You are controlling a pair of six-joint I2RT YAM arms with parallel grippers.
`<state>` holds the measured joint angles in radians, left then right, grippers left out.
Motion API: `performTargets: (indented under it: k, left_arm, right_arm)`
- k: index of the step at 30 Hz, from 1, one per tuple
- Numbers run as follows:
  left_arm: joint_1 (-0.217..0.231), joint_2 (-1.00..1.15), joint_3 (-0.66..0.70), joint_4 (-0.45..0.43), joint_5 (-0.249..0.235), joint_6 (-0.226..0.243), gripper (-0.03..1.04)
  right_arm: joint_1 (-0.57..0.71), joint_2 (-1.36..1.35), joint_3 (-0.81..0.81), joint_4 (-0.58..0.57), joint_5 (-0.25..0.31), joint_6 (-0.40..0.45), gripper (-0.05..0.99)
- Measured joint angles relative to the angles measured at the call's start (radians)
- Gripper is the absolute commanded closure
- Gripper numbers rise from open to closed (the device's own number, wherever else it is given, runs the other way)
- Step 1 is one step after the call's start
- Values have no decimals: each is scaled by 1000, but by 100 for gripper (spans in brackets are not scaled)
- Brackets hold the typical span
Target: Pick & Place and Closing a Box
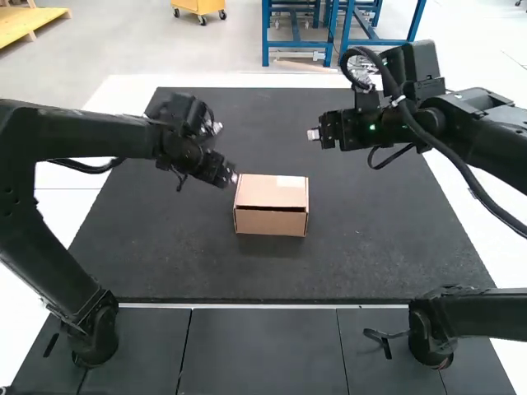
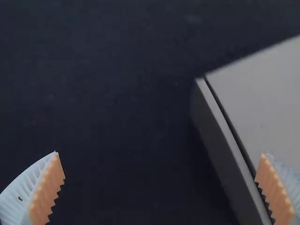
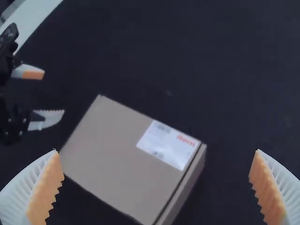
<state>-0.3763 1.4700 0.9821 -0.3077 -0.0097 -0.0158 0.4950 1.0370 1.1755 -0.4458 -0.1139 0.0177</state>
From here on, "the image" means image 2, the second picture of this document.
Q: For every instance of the black mat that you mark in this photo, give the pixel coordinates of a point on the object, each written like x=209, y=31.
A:
x=105, y=93

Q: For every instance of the cardboard box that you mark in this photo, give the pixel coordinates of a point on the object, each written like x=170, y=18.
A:
x=257, y=105

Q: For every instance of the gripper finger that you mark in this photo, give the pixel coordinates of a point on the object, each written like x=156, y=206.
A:
x=281, y=192
x=35, y=194

